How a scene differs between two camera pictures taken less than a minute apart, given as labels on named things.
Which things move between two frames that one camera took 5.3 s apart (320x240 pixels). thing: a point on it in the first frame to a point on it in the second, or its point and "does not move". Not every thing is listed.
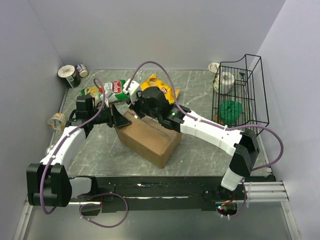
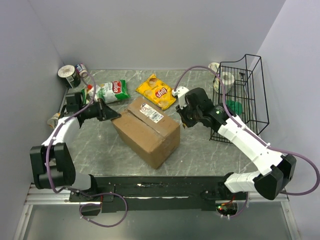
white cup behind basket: x=213 y=67 does not move
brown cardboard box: x=149 y=138 does not move
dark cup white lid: x=72 y=78 does not move
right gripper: x=134 y=106 to x=182 y=113
